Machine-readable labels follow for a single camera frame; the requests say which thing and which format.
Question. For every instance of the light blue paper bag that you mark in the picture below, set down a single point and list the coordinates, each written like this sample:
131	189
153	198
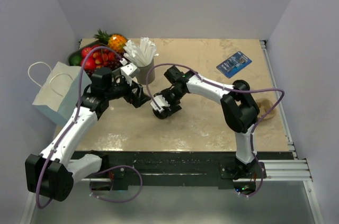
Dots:
59	94

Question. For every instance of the red apple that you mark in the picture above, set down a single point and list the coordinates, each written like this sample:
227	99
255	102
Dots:
89	64
85	51

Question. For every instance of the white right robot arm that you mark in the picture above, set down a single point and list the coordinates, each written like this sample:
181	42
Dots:
238	106

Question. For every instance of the metal straw holder tin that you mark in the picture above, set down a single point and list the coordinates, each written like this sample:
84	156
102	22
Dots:
141	76

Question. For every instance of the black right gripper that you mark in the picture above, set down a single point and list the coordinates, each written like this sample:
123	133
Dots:
172	108

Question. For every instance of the grey fruit tray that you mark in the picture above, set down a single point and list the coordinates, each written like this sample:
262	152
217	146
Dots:
93	44

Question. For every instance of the green lime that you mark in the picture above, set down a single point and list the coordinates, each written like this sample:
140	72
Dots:
76	61

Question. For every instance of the dark purple grape bunch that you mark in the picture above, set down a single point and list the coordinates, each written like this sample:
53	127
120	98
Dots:
105	59

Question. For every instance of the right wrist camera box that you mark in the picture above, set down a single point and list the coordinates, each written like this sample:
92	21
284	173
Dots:
159	103

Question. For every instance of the pineapple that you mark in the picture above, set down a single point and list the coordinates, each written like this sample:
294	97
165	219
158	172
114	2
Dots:
115	41

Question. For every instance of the blue card package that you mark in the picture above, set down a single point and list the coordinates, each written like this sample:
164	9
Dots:
235	63

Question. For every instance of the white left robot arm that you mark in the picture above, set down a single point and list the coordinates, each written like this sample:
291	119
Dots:
52	174

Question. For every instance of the white paper coffee cup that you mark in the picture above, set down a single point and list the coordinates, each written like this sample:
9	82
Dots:
165	113

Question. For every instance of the cardboard cup carrier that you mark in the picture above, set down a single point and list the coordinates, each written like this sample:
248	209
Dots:
264	105

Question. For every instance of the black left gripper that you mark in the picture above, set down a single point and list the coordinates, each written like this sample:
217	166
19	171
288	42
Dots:
138	99

